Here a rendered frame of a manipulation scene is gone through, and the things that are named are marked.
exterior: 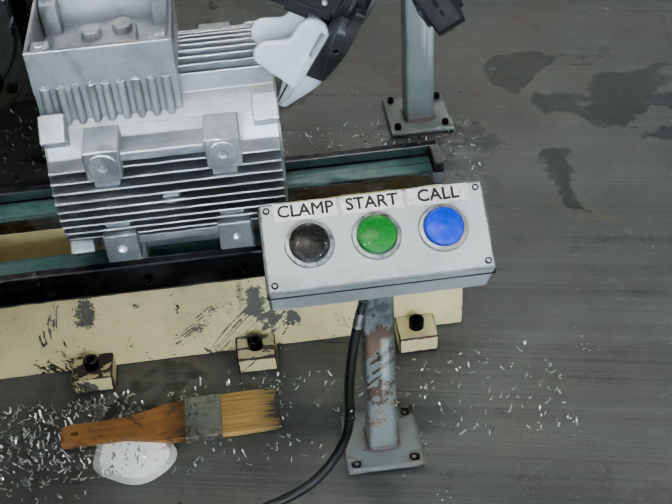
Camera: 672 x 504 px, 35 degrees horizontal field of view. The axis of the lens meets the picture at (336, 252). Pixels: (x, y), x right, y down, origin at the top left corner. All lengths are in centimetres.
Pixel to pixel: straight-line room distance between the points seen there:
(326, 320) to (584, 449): 28
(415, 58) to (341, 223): 55
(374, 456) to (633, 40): 80
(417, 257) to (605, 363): 34
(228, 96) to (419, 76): 45
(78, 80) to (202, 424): 34
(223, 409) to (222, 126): 28
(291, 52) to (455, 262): 22
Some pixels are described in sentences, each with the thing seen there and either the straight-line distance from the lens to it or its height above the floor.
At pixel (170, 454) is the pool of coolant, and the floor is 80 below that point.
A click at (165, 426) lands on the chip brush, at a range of 103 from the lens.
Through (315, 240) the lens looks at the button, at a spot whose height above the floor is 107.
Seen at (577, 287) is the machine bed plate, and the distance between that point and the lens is 115.
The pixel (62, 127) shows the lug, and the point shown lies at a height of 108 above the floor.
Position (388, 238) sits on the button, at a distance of 79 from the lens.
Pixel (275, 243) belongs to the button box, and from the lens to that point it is 79.
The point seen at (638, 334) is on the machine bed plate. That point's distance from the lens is 111.
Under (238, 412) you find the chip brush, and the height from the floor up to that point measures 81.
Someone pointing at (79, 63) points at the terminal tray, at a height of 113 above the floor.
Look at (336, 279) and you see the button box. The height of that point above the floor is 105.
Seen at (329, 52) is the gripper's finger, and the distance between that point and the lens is 85.
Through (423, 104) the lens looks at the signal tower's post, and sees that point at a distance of 136.
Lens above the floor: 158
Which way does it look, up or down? 41 degrees down
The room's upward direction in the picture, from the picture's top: 4 degrees counter-clockwise
